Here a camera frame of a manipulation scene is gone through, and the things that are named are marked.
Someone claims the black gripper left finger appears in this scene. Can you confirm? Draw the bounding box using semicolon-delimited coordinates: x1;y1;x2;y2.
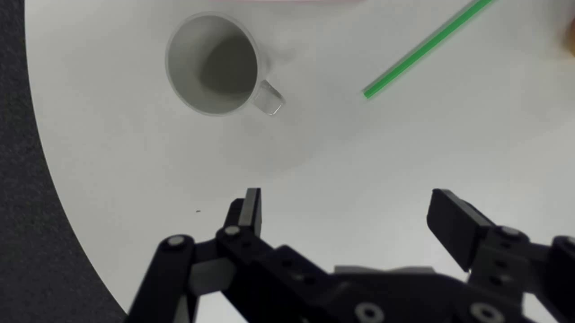
216;189;331;323

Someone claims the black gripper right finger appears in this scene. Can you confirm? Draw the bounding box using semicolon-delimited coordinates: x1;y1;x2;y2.
427;189;575;323

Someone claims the green straw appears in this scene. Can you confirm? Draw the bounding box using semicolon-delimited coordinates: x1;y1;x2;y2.
362;0;495;101

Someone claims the white mug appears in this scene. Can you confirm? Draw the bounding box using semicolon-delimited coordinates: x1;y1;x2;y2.
166;13;287;117

